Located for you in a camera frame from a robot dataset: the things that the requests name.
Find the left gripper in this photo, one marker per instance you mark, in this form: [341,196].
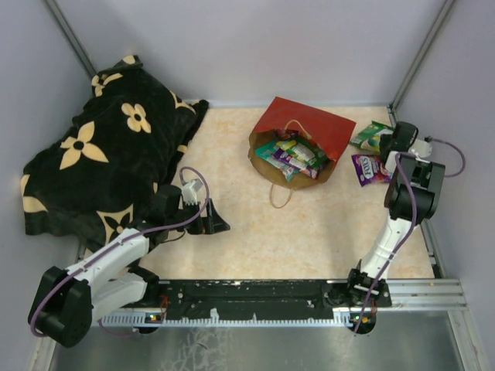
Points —
[213,222]

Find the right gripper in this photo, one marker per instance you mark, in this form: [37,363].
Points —
[383,139]

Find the green candy bag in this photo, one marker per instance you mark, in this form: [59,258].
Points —
[369,138]

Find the purple candy bag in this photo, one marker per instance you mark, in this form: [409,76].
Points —
[370,169]

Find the red paper bag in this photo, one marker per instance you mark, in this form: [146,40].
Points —
[331,132]

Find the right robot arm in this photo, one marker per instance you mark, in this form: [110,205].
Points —
[412,196]

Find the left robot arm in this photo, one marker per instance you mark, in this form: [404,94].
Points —
[68,301]

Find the snack packs in bag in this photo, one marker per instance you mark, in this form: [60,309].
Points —
[293,152]

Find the black floral blanket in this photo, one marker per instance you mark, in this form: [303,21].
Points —
[103,174]

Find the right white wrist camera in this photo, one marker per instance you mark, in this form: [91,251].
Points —
[421,148]

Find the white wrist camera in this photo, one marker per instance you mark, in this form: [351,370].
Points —
[421,148]
[190,191]

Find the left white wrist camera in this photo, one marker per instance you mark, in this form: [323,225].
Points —
[190,191]

